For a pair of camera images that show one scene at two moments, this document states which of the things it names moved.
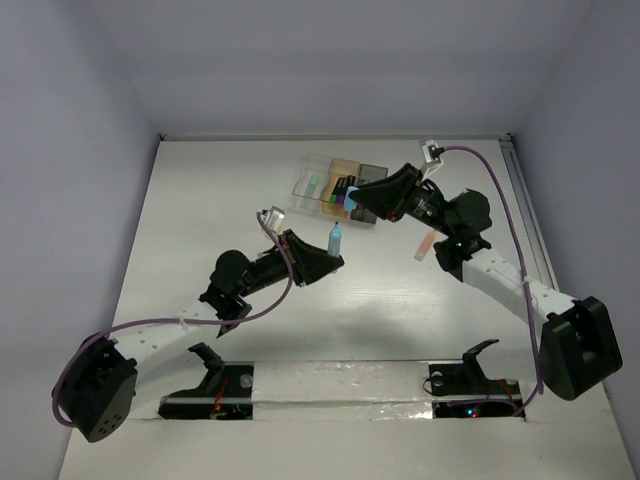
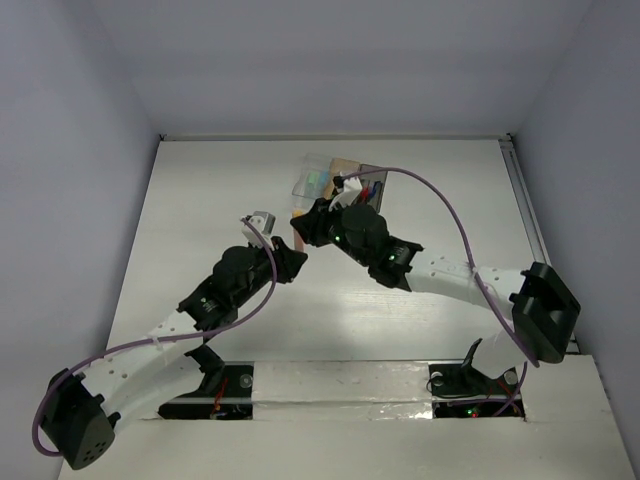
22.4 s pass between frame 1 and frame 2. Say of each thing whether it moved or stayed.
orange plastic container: stayed
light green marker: stayed
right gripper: moved
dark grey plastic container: stayed
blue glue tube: moved
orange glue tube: moved
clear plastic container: stayed
